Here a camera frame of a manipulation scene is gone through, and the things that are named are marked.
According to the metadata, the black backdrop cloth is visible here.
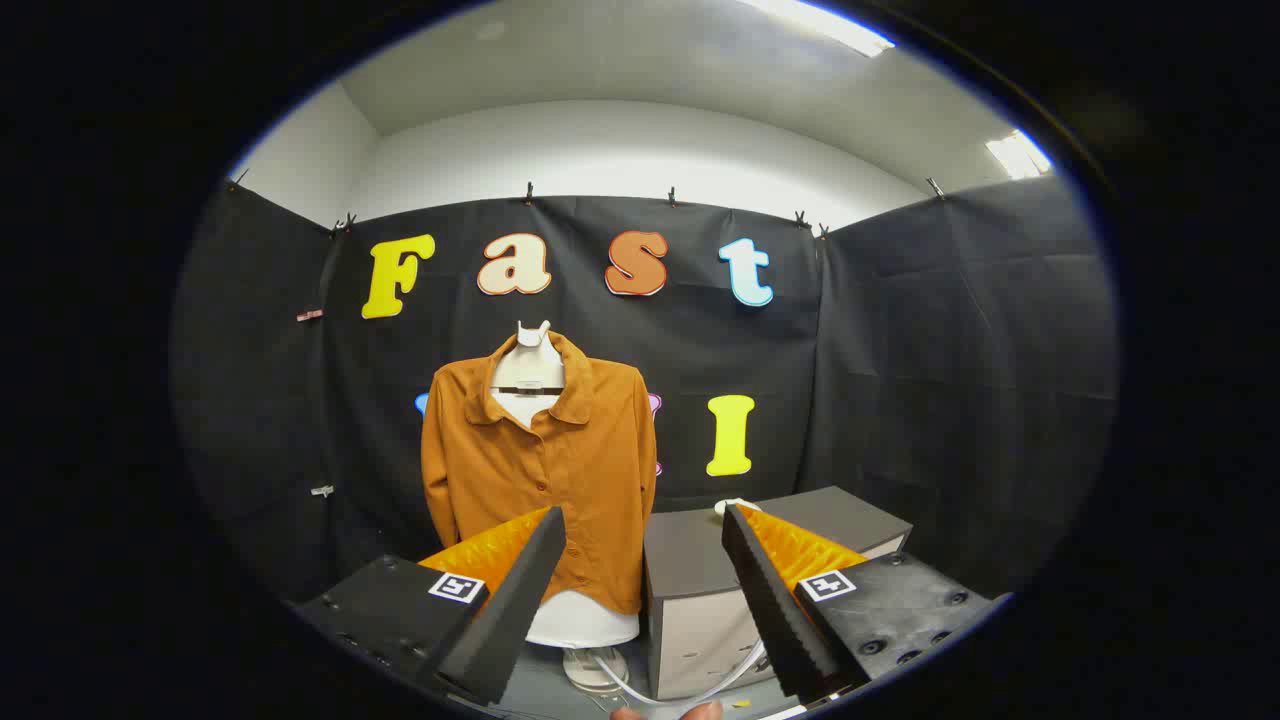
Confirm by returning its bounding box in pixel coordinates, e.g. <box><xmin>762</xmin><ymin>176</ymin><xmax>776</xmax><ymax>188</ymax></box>
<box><xmin>170</xmin><ymin>175</ymin><xmax>1119</xmax><ymax>611</ymax></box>

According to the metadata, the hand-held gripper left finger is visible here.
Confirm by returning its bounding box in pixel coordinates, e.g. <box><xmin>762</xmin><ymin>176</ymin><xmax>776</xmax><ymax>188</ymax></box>
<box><xmin>290</xmin><ymin>506</ymin><xmax>567</xmax><ymax>706</ymax></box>

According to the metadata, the small ceiling light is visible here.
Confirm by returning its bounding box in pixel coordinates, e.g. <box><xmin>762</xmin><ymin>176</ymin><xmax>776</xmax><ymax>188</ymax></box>
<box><xmin>985</xmin><ymin>130</ymin><xmax>1053</xmax><ymax>181</ymax></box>

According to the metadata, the grey cabinet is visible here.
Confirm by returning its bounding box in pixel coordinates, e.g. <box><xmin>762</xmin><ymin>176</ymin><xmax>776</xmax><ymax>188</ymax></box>
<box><xmin>643</xmin><ymin>486</ymin><xmax>913</xmax><ymax>701</ymax></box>

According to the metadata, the brown button-up shirt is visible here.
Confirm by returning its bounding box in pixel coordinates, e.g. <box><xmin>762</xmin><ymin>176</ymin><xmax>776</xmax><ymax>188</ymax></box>
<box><xmin>420</xmin><ymin>332</ymin><xmax>658</xmax><ymax>615</ymax></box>

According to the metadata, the white mannequin torso stand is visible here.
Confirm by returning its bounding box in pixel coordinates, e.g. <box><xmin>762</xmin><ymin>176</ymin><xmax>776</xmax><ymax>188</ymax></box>
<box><xmin>488</xmin><ymin>320</ymin><xmax>641</xmax><ymax>693</ymax></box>

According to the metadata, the long ceiling light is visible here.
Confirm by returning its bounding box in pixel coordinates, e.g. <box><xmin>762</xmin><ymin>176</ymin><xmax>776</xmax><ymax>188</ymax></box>
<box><xmin>740</xmin><ymin>0</ymin><xmax>896</xmax><ymax>59</ymax></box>

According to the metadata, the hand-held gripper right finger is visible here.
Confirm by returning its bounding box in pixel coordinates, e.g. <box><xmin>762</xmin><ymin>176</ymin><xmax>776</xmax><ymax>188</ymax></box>
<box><xmin>721</xmin><ymin>503</ymin><xmax>1006</xmax><ymax>704</ymax></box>

